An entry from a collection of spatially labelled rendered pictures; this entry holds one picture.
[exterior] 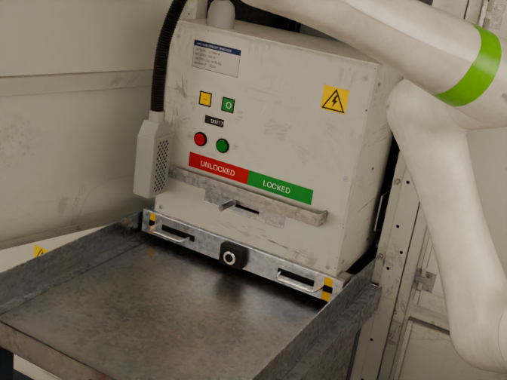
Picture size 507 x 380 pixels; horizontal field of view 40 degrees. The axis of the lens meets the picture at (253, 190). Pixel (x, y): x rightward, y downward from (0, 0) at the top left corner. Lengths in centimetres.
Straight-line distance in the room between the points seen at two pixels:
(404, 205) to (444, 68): 70
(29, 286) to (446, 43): 97
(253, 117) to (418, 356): 69
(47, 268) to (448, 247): 83
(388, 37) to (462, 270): 46
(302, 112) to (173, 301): 49
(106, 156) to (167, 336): 59
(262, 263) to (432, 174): 55
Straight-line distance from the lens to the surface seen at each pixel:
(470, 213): 120
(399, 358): 175
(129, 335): 138
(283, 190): 152
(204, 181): 157
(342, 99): 142
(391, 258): 167
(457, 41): 97
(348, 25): 89
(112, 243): 169
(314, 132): 146
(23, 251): 236
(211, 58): 155
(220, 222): 162
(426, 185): 119
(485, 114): 106
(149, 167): 156
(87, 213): 182
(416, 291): 166
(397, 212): 163
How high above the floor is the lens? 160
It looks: 20 degrees down
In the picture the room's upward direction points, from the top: 8 degrees clockwise
